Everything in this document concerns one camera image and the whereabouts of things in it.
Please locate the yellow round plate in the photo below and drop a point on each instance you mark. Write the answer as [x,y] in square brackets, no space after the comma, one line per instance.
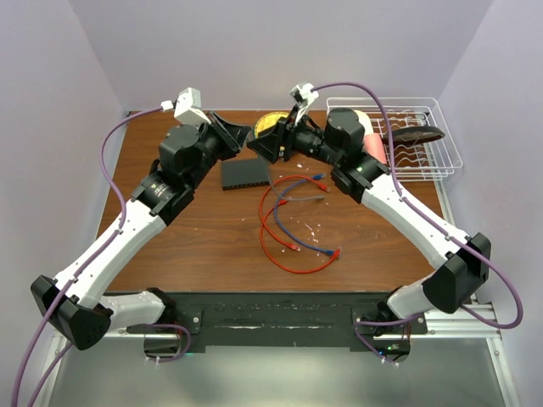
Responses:
[267,122]

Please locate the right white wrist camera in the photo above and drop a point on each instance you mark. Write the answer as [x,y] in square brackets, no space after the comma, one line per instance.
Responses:
[304,95]

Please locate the dark brown plate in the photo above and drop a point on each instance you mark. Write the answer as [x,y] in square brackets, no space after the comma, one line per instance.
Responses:
[416,135]

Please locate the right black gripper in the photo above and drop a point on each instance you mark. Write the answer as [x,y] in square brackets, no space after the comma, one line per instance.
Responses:
[267,143]

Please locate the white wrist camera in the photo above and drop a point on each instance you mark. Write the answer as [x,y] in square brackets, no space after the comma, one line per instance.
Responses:
[304,95]
[186,108]

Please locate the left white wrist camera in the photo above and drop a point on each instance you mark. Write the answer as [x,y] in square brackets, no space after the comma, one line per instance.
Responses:
[186,108]

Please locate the pink cup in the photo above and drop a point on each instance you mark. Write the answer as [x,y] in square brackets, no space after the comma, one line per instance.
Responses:
[373,144]

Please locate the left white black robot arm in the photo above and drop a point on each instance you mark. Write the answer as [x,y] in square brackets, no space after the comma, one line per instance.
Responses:
[75,301]

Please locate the aluminium frame rail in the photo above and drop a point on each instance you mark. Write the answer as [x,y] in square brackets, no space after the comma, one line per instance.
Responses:
[168,343]

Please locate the white wire dish rack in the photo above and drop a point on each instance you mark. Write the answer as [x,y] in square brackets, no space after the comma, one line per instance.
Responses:
[425,161]

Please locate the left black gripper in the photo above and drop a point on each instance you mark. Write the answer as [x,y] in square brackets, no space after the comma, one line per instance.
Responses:
[232,136]

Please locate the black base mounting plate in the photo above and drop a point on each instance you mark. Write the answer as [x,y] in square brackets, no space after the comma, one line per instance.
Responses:
[339,320]

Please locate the black network switch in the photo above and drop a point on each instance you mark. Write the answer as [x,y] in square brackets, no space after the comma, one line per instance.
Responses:
[243,173]

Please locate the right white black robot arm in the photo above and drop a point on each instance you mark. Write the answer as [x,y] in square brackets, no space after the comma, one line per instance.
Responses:
[457,258]

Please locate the cream plate in rack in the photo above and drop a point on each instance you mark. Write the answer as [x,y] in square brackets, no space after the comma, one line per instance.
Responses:
[365,120]

